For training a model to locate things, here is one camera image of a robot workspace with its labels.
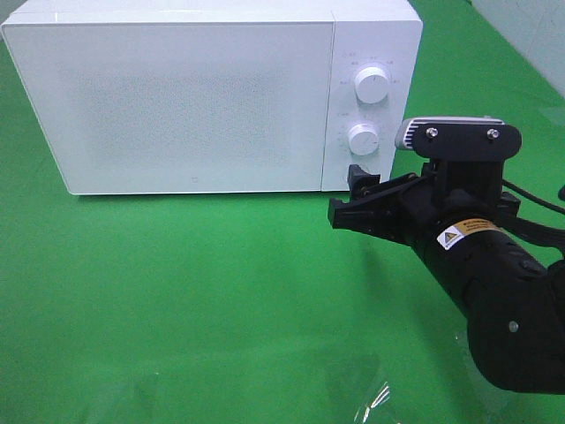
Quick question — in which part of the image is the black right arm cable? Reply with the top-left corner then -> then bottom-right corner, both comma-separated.
501,178 -> 565,253

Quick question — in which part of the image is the white microwave knob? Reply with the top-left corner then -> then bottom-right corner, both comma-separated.
347,124 -> 379,156
354,65 -> 390,104

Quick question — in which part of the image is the white microwave door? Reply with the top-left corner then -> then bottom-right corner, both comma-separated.
4,23 -> 333,194

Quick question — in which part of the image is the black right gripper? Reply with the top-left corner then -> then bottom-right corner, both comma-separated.
328,123 -> 522,247

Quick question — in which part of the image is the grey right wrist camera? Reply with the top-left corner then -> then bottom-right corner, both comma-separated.
395,115 -> 507,151

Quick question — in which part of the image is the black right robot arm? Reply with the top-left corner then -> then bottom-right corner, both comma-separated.
328,117 -> 564,394

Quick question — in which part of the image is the white microwave oven body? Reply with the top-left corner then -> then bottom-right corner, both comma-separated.
1,1 -> 423,192

